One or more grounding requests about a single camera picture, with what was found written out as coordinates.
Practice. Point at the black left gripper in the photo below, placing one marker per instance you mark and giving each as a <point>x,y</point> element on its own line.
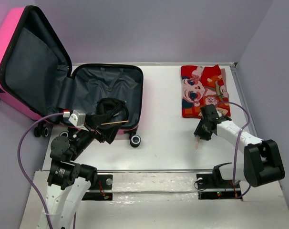
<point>108,131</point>

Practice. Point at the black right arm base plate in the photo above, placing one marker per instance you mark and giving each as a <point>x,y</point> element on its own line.
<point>210,189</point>

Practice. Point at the pink hard-shell suitcase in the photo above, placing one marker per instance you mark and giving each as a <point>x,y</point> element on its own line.
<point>38,79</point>

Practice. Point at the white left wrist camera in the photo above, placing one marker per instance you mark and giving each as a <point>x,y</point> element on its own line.
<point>74,117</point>

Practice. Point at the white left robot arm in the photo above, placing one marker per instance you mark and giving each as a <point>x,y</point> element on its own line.
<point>68,181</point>

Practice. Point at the black belt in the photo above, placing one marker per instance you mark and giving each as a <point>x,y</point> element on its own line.
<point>112,111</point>

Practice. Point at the red printed cloth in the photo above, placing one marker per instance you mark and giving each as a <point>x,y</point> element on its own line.
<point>201,86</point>

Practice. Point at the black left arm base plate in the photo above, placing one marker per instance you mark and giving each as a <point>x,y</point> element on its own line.
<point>101,190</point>

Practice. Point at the wooden chopstick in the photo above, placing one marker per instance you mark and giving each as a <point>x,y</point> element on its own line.
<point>117,122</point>

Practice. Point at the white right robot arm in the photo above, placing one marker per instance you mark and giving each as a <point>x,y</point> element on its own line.
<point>256,161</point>

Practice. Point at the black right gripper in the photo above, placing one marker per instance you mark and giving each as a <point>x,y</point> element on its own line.
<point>199,131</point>

